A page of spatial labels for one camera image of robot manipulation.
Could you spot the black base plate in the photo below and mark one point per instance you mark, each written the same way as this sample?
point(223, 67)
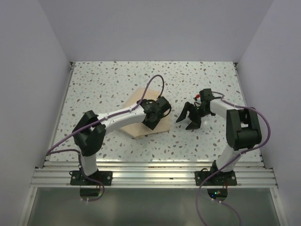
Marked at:
point(220, 179)
point(104, 177)

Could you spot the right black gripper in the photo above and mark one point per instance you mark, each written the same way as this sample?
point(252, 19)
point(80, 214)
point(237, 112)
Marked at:
point(195, 123)

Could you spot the beige cloth drape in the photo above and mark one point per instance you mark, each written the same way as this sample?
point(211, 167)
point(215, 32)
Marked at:
point(138, 129)

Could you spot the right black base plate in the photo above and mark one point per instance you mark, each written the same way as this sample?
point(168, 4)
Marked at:
point(220, 179)

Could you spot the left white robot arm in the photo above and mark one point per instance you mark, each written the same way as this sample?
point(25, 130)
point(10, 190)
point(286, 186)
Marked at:
point(92, 128)

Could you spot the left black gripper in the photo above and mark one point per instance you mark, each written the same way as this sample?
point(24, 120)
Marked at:
point(152, 125)

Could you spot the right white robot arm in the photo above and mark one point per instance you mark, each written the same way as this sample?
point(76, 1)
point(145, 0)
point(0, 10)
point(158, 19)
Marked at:
point(243, 130)

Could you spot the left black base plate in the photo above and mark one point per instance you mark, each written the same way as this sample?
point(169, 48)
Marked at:
point(104, 177)

